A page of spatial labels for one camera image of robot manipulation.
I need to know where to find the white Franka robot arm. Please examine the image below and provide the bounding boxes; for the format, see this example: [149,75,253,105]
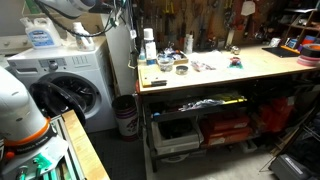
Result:
[0,67,68,180]

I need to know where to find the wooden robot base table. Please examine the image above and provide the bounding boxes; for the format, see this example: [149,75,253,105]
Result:
[62,110,110,180]

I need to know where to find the wooden cutting board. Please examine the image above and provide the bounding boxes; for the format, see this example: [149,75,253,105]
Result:
[139,69,167,88]

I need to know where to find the clear plastic container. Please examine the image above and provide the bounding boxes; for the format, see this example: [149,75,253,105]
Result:
[157,57,174,72]

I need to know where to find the round metal tin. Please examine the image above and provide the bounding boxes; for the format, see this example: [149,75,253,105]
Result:
[176,65,188,75]

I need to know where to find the white spray bottle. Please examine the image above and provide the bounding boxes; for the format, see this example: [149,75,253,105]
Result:
[143,28,157,65]

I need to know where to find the white storage bins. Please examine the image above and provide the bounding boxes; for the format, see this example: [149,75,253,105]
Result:
[151,119,204,155]

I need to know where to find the wooden workbench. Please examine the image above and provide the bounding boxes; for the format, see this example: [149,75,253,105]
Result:
[135,43,320,173]

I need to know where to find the small white detergent bottle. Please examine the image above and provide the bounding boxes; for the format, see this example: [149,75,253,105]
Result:
[73,22,95,51]

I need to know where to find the white washing machine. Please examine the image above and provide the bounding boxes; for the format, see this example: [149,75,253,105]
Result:
[8,37,117,133]

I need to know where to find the large white detergent jug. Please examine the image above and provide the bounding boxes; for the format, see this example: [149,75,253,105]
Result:
[20,17,62,49]

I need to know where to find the rolls of tape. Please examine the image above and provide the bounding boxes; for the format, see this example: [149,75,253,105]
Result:
[297,44,320,67]

